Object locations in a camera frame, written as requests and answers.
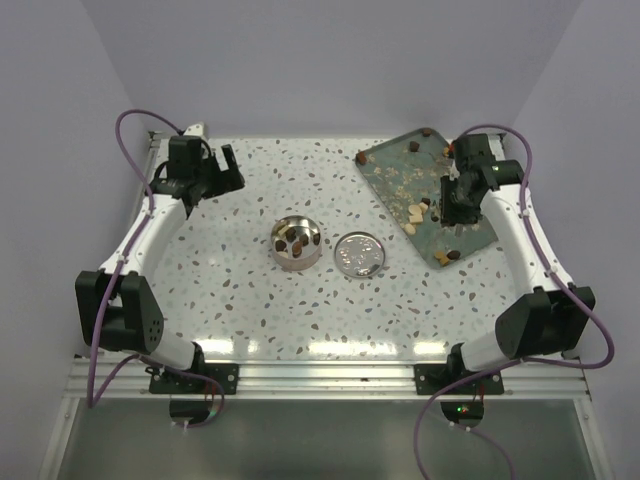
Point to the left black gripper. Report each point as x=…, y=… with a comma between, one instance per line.
x=226, y=180

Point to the aluminium rail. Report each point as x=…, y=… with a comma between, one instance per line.
x=382, y=380

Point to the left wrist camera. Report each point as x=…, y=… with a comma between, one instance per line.
x=198, y=129

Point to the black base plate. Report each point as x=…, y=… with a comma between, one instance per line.
x=431, y=378
x=194, y=380

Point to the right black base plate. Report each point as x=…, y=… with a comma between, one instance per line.
x=431, y=378

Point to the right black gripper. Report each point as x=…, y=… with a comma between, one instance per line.
x=449, y=213

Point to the chocolates at tray corner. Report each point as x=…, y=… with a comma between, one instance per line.
x=445, y=258

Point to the green floral metal tray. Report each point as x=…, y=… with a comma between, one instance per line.
x=400, y=177

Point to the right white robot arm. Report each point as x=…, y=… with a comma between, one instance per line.
x=549, y=314

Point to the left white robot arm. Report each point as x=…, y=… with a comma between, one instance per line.
x=117, y=307

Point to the round silver tin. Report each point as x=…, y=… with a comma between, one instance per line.
x=305, y=229

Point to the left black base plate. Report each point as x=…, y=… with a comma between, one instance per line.
x=194, y=380

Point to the round silver tin lid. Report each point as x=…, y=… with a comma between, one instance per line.
x=359, y=254

